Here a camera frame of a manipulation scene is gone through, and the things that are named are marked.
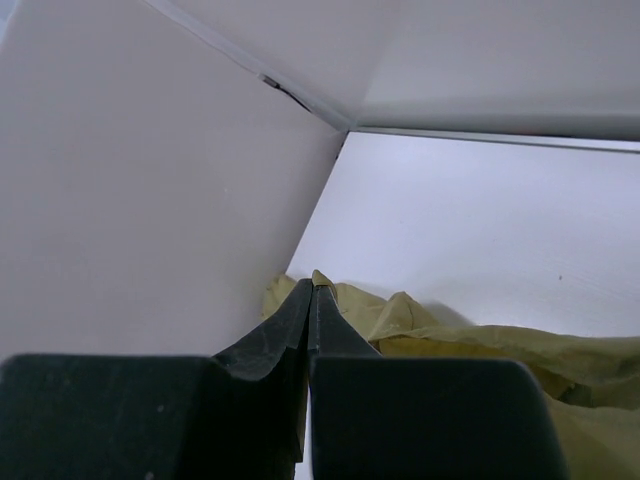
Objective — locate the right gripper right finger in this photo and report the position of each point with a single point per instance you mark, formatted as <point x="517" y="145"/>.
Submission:
<point x="452" y="417"/>

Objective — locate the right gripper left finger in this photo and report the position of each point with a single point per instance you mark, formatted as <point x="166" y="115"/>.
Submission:
<point x="239" y="414"/>

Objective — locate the tan hooded zip jacket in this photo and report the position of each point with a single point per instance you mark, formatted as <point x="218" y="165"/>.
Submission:
<point x="590" y="385"/>

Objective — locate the right aluminium side rail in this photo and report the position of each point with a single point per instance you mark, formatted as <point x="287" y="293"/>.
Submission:
<point x="621" y="146"/>

